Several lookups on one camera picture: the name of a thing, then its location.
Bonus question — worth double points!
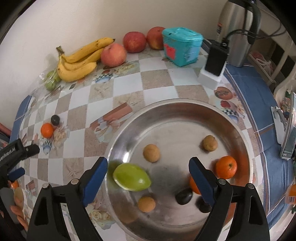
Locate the orange tangerine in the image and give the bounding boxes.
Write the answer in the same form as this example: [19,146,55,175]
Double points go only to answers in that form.
[40,123,54,139]
[189,176,201,195]
[215,156,237,179]

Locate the black power adapter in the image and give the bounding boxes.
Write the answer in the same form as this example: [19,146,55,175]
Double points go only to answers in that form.
[205,38,229,76]

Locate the teal toy box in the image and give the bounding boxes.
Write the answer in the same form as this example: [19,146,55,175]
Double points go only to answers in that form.
[162,27,204,67]

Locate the steel thermos jug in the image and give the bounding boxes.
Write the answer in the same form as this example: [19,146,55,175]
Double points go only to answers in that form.
[216,0,261,67]

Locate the white charger base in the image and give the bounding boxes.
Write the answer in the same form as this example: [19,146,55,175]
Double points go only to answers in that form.
[197,62,227,90]

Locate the red apple middle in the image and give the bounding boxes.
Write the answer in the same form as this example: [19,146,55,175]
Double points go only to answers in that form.
[123,32,147,53]

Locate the smartphone on stand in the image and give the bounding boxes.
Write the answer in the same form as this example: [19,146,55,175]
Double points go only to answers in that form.
[280,91,295,160]

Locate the red apple front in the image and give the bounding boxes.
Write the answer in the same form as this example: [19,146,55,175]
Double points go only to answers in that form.
[101,43,127,67]

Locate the large steel plate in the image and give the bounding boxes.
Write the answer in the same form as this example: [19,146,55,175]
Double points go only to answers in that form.
[103,99,253,240]

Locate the black cable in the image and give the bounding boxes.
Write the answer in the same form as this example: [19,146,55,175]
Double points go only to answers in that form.
[220,21,290,47]

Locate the brown longan fruit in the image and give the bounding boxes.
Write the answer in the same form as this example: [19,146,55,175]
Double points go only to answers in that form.
[137,196,156,213]
[202,135,218,152]

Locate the orange packaged item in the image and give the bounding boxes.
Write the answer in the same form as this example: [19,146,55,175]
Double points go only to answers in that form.
[285,184,296,205]

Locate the white phone stand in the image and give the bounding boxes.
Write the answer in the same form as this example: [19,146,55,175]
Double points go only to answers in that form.
[270,106,287,145]

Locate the dark plum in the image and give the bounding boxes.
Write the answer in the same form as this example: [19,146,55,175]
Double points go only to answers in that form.
[195,196,212,213]
[175,188,193,205]
[51,115,60,126]

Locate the red apple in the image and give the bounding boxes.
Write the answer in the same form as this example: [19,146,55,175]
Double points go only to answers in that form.
[147,27,165,50]
[101,43,127,67]
[123,32,147,53]

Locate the yellow banana bunch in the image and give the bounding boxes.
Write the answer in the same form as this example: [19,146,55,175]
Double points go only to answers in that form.
[56,37,115,82]

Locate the brown longan in plate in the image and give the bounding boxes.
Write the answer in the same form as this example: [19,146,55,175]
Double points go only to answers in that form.
[143,144,161,163]

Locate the bag of green fruits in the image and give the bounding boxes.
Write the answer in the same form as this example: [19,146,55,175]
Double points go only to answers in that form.
[38,70,61,91]

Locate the green mango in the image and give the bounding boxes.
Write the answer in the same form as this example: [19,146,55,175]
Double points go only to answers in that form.
[112,163,152,191]

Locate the red apple right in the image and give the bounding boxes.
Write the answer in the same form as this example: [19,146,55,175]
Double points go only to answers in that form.
[147,27,165,50]

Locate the person's left hand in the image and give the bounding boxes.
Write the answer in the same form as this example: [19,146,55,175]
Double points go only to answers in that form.
[6,179,30,232]

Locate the checkered printed tablecloth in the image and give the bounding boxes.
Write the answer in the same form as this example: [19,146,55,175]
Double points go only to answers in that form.
[11,49,294,240]

